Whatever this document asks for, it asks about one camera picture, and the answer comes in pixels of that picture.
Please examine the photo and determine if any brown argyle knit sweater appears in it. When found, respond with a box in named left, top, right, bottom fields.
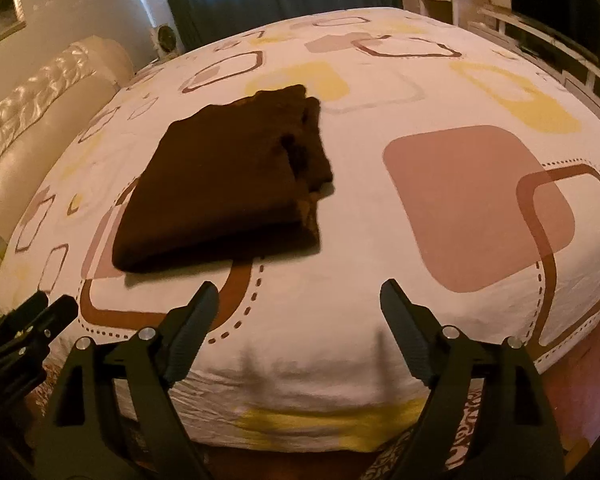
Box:
left=112, top=84, right=334, bottom=273

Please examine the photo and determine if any floral patterned bed skirt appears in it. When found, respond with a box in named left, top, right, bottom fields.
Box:
left=34, top=361, right=468, bottom=479

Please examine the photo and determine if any cream tufted leather headboard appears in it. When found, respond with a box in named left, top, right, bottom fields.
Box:
left=0, top=34, right=136, bottom=306

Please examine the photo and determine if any patterned white bed sheet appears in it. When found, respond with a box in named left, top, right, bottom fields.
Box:
left=0, top=8, right=600, bottom=452

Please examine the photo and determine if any framed wedding photo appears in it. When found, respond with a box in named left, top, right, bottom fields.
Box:
left=0, top=0, right=27, bottom=42

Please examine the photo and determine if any small round desk fan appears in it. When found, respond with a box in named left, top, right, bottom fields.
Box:
left=151, top=24, right=178, bottom=58

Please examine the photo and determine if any white tv stand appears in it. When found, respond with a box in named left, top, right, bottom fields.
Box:
left=468, top=6, right=600, bottom=119

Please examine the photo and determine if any black flat screen television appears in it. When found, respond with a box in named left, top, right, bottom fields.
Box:
left=508, top=0, right=600, bottom=59

